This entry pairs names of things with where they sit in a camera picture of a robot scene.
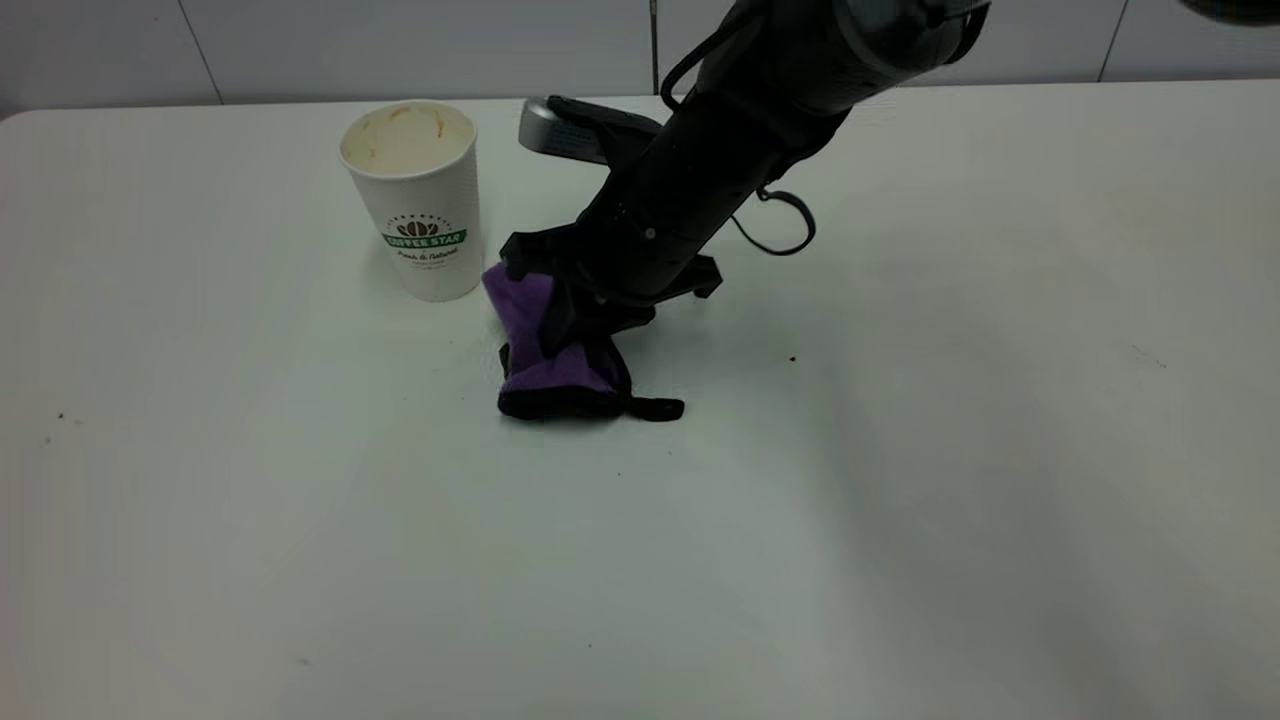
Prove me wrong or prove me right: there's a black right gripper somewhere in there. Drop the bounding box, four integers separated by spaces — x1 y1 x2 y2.
500 92 853 359

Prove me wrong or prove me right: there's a purple cloth with black trim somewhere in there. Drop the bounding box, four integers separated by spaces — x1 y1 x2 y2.
482 265 686 422

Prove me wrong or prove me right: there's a white paper coffee cup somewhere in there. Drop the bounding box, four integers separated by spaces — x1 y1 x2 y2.
338 100 484 303

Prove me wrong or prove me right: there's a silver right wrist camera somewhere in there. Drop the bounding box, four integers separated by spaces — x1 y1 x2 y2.
518 95 663 167

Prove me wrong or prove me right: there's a black looped cable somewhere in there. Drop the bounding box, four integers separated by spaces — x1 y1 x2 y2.
728 185 817 257

